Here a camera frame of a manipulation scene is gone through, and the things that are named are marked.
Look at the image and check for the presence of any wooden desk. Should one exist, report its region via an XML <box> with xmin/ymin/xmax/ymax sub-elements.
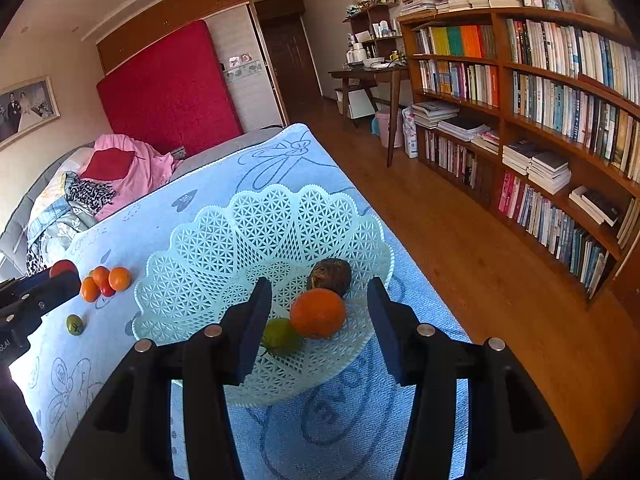
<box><xmin>327</xmin><ymin>64</ymin><xmax>414</xmax><ymax>168</ymax></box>

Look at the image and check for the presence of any green round fruit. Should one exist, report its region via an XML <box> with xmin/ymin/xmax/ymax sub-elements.
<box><xmin>261</xmin><ymin>317</ymin><xmax>303</xmax><ymax>356</ymax></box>

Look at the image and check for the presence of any small wooden desk shelf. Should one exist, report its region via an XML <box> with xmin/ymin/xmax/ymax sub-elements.
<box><xmin>342</xmin><ymin>2</ymin><xmax>408</xmax><ymax>66</ymax></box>

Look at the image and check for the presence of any pink waste bin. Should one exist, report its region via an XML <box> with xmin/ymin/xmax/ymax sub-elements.
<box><xmin>375</xmin><ymin>110</ymin><xmax>404</xmax><ymax>149</ymax></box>

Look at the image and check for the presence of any wooden wardrobe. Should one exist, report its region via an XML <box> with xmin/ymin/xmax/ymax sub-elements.
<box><xmin>96</xmin><ymin>0</ymin><xmax>291</xmax><ymax>137</ymax></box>

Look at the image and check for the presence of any patterned tissue pack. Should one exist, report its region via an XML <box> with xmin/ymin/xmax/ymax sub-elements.
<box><xmin>401</xmin><ymin>105</ymin><xmax>419</xmax><ymax>159</ymax></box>

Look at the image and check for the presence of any pale green plastic lattice basket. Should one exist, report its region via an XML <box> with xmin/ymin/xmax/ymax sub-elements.
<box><xmin>131</xmin><ymin>184</ymin><xmax>396</xmax><ymax>408</ymax></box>

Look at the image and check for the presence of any red mattress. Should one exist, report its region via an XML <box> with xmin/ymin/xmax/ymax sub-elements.
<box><xmin>96</xmin><ymin>20</ymin><xmax>244</xmax><ymax>158</ymax></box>

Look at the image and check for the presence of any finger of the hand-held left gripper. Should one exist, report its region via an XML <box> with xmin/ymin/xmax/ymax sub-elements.
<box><xmin>0</xmin><ymin>271</ymin><xmax>83</xmax><ymax>322</ymax></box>

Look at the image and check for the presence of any black and white patterned cloth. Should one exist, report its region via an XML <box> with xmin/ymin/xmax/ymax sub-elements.
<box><xmin>66</xmin><ymin>178</ymin><xmax>116</xmax><ymax>213</ymax></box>

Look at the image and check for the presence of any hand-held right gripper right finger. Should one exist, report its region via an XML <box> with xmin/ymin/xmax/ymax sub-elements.
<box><xmin>367</xmin><ymin>276</ymin><xmax>583</xmax><ymax>480</ymax></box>

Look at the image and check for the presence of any red pillow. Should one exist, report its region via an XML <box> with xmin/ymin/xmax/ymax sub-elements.
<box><xmin>79</xmin><ymin>149</ymin><xmax>136</xmax><ymax>182</ymax></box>

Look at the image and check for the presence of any pale floral quilt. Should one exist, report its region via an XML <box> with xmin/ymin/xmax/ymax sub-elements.
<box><xmin>25</xmin><ymin>170</ymin><xmax>99</xmax><ymax>272</ymax></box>

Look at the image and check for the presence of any pink blanket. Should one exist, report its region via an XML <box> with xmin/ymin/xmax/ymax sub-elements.
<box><xmin>92</xmin><ymin>134</ymin><xmax>184</xmax><ymax>222</ymax></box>

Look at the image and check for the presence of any light blue printed blanket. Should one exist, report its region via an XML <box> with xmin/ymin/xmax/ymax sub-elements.
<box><xmin>10</xmin><ymin>122</ymin><xmax>471</xmax><ymax>480</ymax></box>

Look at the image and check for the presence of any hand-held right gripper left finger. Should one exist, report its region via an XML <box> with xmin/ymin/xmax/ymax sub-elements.
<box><xmin>55</xmin><ymin>276</ymin><xmax>273</xmax><ymax>480</ymax></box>

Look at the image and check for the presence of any dark wooden door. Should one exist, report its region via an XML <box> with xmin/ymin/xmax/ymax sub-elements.
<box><xmin>255</xmin><ymin>0</ymin><xmax>323</xmax><ymax>111</ymax></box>

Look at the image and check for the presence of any large orange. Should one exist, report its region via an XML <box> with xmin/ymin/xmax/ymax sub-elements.
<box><xmin>289</xmin><ymin>288</ymin><xmax>347</xmax><ymax>340</ymax></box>

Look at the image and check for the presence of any framed wedding photo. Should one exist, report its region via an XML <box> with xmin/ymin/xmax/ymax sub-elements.
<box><xmin>0</xmin><ymin>76</ymin><xmax>61</xmax><ymax>152</ymax></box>

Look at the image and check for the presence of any dark brown round fruit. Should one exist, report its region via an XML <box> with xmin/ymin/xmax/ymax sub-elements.
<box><xmin>307</xmin><ymin>258</ymin><xmax>352</xmax><ymax>298</ymax></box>

